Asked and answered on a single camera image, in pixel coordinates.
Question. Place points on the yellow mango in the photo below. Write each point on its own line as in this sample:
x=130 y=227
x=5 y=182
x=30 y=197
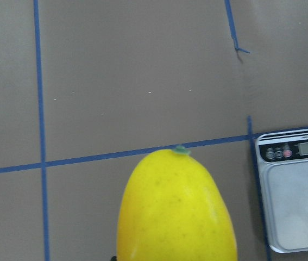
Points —
x=172 y=210

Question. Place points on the silver digital kitchen scale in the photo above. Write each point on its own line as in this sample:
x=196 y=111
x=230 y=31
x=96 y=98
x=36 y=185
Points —
x=282 y=163

